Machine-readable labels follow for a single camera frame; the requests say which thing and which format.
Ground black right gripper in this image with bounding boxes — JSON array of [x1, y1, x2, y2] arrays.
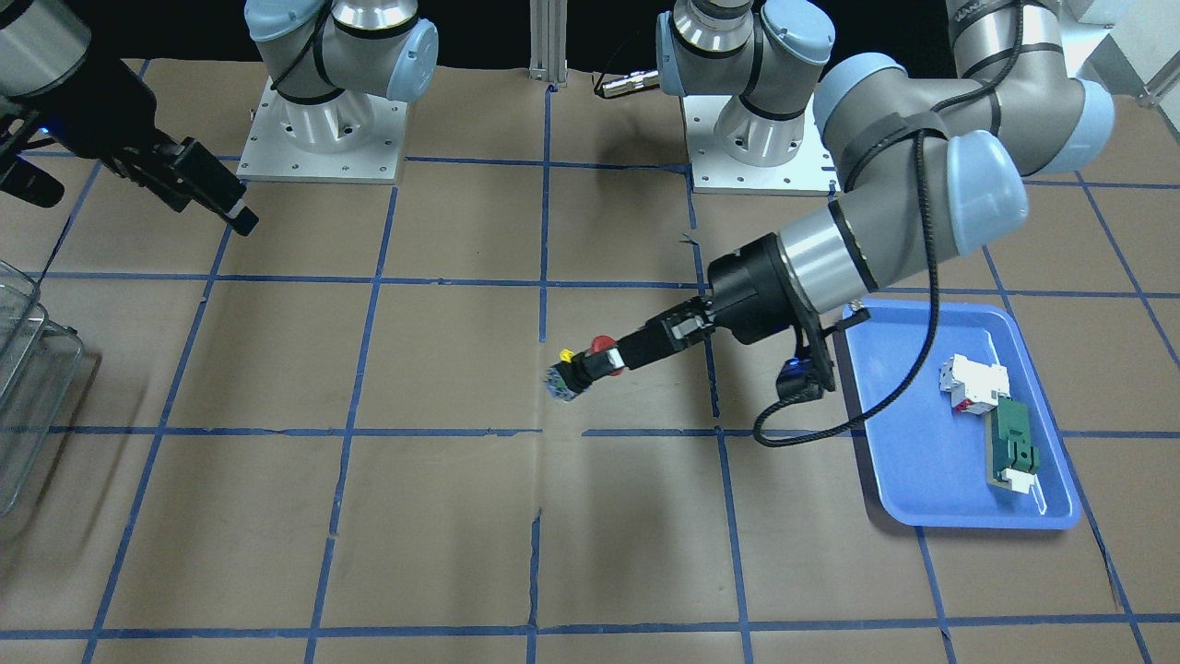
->
[[37, 55, 258, 236]]

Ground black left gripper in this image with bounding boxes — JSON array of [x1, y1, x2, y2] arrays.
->
[[614, 232, 812, 370]]

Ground red emergency stop button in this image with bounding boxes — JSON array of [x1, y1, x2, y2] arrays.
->
[[543, 336, 625, 402]]

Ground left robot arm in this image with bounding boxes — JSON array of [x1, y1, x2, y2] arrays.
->
[[607, 1, 1115, 370]]

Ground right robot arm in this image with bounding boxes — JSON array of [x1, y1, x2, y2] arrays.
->
[[4, 1, 439, 236]]

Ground blue plastic tray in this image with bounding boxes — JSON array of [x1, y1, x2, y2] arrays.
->
[[865, 302, 1080, 530]]

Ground white circuit breaker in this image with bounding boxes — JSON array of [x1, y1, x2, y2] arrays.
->
[[938, 354, 1011, 415]]

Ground green terminal block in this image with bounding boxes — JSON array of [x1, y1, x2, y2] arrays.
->
[[985, 397, 1041, 495]]

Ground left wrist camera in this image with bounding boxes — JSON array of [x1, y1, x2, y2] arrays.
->
[[775, 307, 871, 403]]

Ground wire mesh shelf rack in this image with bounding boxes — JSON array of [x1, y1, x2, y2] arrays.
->
[[1, 262, 84, 517]]

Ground aluminium frame post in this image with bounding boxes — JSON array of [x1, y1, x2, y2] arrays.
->
[[527, 0, 568, 88]]

